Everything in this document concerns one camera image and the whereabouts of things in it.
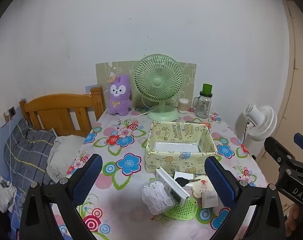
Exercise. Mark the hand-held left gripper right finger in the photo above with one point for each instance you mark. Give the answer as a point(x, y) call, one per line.
point(220, 182)

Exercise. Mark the black key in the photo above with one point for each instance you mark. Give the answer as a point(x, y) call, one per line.
point(182, 180)

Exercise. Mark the white crumpled cloth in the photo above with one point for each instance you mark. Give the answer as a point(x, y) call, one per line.
point(64, 150)

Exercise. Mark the beige wooden door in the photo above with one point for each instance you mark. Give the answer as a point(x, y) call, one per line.
point(299, 80)

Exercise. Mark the yellow fabric storage box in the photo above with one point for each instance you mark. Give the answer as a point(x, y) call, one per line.
point(166, 162)

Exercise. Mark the person's right hand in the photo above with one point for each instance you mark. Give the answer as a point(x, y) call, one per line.
point(294, 220)

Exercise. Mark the green perforated case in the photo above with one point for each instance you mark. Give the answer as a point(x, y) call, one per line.
point(185, 210)

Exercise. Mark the bag of white items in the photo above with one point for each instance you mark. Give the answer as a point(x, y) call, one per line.
point(155, 197)

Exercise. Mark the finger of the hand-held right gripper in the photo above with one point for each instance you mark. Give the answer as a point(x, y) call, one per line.
point(276, 147)
point(302, 138)

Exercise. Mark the purple plush toy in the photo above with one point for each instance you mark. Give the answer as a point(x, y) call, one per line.
point(119, 100)

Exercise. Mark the beige cartoon print board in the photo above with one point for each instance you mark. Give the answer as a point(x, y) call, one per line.
point(104, 72)

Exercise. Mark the glass mug with green lid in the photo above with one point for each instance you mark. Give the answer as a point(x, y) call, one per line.
point(202, 107)

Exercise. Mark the light blue wall sticker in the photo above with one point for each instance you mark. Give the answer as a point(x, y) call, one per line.
point(89, 87)

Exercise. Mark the white charger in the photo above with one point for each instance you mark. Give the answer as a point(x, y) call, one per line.
point(209, 200)

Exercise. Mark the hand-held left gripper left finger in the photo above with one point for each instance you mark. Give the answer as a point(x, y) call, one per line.
point(89, 177)

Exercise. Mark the white device with screen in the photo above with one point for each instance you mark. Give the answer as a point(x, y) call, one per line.
point(170, 187)

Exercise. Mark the blue bed sheet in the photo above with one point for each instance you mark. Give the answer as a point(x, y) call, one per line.
point(15, 220)

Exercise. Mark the green desk fan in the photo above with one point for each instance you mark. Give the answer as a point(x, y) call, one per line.
point(157, 81)

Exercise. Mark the white square box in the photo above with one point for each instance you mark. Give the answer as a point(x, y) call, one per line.
point(184, 173)

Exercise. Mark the wall socket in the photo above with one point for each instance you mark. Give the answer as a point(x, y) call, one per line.
point(12, 111)

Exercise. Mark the grey plaid blanket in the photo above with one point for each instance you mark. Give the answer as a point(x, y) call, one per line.
point(24, 152)

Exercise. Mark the floral tablecloth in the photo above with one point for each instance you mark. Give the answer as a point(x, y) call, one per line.
point(131, 197)

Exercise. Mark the silver foil pouch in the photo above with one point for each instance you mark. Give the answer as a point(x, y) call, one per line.
point(176, 147)

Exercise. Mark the cotton swab jar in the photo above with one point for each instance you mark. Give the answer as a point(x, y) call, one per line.
point(184, 106)

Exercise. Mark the wooden bed headboard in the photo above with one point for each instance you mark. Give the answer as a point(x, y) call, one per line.
point(56, 102)

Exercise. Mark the white standing fan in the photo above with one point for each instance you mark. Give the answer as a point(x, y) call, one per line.
point(264, 125)

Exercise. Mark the white and grey cloth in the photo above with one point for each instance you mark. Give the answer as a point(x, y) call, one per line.
point(2, 192)

